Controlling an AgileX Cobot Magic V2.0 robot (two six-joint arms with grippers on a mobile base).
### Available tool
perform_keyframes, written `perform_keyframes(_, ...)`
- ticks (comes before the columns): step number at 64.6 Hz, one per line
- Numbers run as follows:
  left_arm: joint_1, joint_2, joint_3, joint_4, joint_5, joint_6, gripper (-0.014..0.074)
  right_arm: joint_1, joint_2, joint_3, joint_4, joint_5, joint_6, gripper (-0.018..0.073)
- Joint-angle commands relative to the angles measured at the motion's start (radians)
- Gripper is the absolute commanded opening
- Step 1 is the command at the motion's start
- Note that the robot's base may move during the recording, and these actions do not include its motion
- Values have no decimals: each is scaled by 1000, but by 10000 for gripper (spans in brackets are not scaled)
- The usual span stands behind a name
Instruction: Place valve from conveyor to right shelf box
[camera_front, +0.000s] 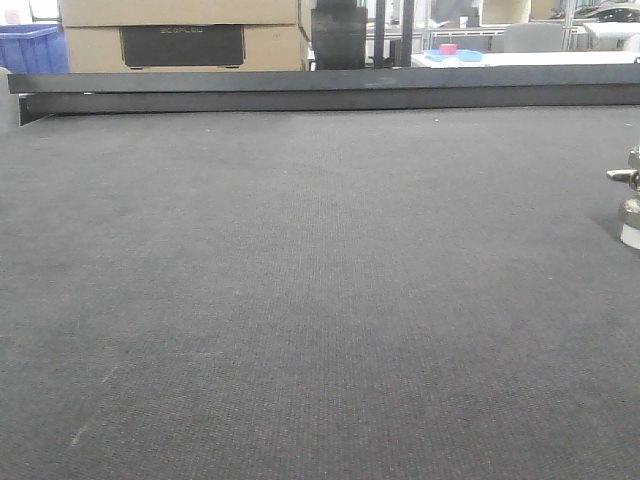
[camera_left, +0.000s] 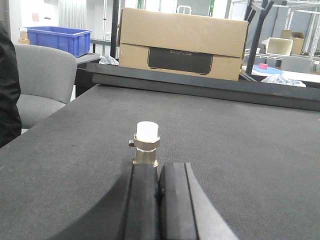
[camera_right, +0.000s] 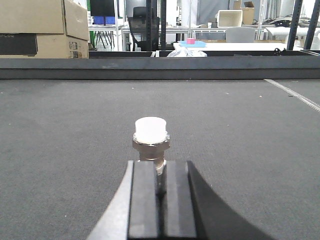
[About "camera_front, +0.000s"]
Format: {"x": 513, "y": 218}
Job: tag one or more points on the black block behind conveyor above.
{"x": 339, "y": 37}

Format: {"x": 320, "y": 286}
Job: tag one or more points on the white table background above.
{"x": 537, "y": 59}

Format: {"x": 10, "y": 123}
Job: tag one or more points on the blue plastic crate background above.
{"x": 34, "y": 49}

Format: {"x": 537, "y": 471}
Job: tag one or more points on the black conveyor side rail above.
{"x": 42, "y": 95}

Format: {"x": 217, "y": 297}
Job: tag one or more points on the blue tray on table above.
{"x": 461, "y": 55}

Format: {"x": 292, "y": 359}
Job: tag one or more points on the grey office chair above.
{"x": 533, "y": 38}

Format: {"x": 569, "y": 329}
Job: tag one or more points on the cardboard box with black label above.
{"x": 196, "y": 48}

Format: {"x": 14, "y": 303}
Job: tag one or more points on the pink tape roll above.
{"x": 448, "y": 49}

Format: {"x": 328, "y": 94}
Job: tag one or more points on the upper cardboard box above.
{"x": 156, "y": 12}

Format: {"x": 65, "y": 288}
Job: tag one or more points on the metal valve with white cap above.
{"x": 629, "y": 209}

